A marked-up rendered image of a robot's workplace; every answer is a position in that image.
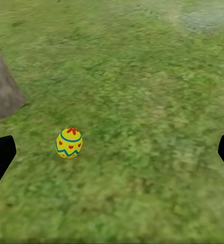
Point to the easter egg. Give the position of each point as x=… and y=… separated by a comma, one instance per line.
x=69, y=143

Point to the tree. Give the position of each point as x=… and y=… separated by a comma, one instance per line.
x=11, y=96

